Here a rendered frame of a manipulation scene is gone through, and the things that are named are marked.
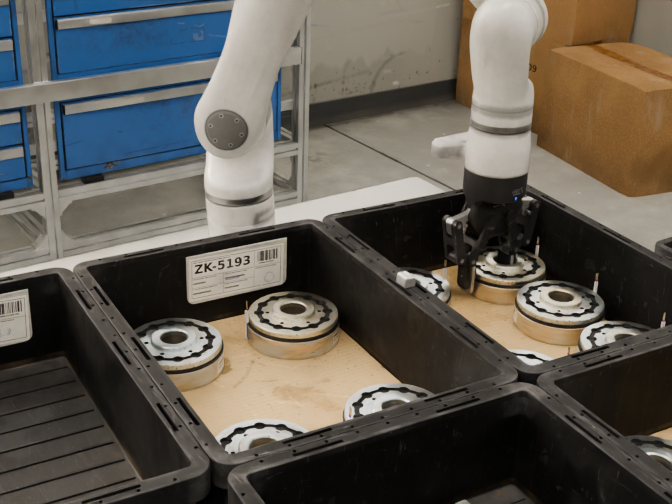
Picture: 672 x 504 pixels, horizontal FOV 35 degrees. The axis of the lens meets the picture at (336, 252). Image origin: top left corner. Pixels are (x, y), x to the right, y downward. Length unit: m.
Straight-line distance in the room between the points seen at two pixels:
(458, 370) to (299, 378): 0.19
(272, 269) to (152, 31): 1.87
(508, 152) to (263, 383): 0.38
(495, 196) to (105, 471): 0.54
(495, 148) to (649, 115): 2.70
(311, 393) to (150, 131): 2.09
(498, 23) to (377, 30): 3.42
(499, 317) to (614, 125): 2.76
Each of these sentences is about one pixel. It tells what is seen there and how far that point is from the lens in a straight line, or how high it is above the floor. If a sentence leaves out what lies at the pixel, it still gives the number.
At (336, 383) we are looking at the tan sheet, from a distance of 1.13.
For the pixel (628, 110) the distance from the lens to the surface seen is 3.94.
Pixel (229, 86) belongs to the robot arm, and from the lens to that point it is 1.32.
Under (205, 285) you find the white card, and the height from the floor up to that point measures 0.88.
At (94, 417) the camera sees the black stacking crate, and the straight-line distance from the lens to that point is 1.09.
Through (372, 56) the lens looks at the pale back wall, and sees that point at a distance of 4.59.
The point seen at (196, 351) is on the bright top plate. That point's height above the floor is 0.86.
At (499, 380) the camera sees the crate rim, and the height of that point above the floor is 0.93.
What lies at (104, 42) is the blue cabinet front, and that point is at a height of 0.69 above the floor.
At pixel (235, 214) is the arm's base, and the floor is 0.87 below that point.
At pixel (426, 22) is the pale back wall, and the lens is 4.74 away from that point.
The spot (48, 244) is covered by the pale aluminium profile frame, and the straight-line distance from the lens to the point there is 3.10.
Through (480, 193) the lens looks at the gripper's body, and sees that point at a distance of 1.24.
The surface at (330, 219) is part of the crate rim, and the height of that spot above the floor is 0.93.
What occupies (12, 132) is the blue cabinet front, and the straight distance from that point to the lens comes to 2.97.
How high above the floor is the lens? 1.43
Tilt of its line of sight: 25 degrees down
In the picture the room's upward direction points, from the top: 2 degrees clockwise
